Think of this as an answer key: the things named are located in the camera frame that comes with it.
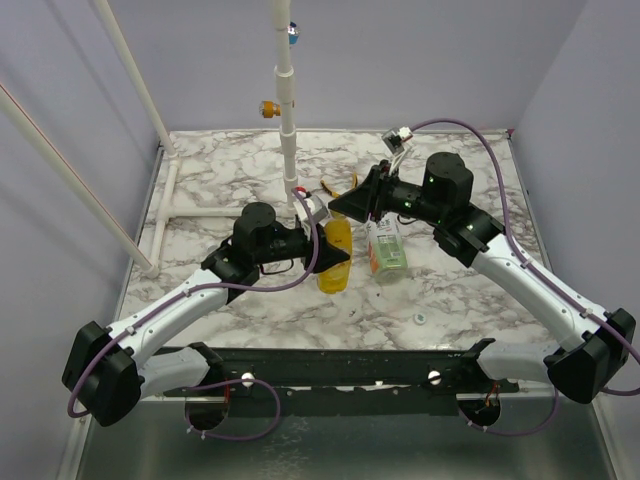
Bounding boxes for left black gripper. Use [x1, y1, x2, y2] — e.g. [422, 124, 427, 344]
[255, 220, 349, 272]

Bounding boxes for yellow drink bottle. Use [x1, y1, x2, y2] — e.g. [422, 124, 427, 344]
[317, 211, 353, 294]

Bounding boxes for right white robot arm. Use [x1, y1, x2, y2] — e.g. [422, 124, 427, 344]
[329, 152, 636, 404]

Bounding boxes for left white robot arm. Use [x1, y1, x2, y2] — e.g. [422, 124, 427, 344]
[62, 195, 350, 426]

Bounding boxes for green label bottle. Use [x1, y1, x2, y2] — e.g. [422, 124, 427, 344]
[365, 213, 408, 285]

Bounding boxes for white green bottle cap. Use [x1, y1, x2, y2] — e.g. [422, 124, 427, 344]
[413, 313, 426, 325]

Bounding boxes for yellow cap on pipe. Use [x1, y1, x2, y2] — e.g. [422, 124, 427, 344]
[258, 100, 282, 119]

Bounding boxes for blue cap on pipe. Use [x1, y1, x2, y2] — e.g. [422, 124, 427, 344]
[288, 22, 300, 45]

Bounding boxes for left diagonal white pipe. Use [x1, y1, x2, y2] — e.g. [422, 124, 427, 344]
[1, 85, 159, 278]

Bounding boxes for yellow handled pliers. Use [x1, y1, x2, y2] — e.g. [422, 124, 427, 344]
[320, 172, 359, 199]

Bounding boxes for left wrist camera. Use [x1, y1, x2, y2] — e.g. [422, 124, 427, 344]
[294, 186, 330, 235]

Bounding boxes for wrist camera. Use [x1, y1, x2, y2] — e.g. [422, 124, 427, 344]
[294, 186, 330, 235]
[382, 126, 413, 173]

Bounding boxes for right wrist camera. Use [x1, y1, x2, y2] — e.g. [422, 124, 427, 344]
[382, 126, 413, 173]

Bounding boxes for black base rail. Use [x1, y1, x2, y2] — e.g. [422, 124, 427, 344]
[165, 340, 518, 418]

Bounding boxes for white pvc pipe frame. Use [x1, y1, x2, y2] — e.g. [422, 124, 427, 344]
[94, 1, 298, 278]

